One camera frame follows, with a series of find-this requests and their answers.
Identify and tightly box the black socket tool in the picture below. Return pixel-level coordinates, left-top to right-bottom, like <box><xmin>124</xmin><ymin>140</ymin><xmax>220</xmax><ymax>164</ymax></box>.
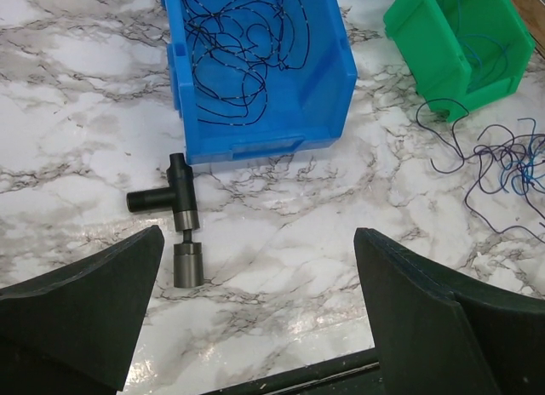
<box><xmin>126</xmin><ymin>153</ymin><xmax>204</xmax><ymax>289</ymax></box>

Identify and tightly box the near blue bin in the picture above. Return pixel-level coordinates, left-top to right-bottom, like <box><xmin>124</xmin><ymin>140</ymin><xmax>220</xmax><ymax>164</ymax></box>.
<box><xmin>161</xmin><ymin>0</ymin><xmax>357</xmax><ymax>164</ymax></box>

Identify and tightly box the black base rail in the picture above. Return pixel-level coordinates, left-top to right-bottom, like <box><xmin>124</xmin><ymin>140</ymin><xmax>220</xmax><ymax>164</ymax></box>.
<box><xmin>207</xmin><ymin>348</ymin><xmax>386</xmax><ymax>395</ymax></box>

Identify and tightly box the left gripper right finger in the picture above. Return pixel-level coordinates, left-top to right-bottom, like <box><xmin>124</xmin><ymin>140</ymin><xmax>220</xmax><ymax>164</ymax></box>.
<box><xmin>354</xmin><ymin>228</ymin><xmax>544</xmax><ymax>394</ymax></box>

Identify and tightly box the black wire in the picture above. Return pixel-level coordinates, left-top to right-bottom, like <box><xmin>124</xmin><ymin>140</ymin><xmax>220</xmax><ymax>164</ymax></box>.
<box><xmin>176</xmin><ymin>0</ymin><xmax>312</xmax><ymax>128</ymax></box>

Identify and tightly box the wire bundle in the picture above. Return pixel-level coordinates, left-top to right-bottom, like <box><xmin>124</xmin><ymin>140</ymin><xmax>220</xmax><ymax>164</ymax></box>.
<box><xmin>415</xmin><ymin>96</ymin><xmax>545</xmax><ymax>237</ymax></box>

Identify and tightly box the green bin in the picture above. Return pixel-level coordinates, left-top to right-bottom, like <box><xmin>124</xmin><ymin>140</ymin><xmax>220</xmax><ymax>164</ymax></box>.
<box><xmin>383</xmin><ymin>0</ymin><xmax>536</xmax><ymax>123</ymax></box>

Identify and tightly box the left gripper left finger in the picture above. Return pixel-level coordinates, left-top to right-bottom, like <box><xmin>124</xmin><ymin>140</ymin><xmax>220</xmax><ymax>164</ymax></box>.
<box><xmin>1</xmin><ymin>226</ymin><xmax>164</xmax><ymax>394</ymax></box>

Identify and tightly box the wooden board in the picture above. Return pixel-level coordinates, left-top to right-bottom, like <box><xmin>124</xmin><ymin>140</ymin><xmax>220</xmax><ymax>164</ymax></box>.
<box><xmin>512</xmin><ymin>0</ymin><xmax>545</xmax><ymax>57</ymax></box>

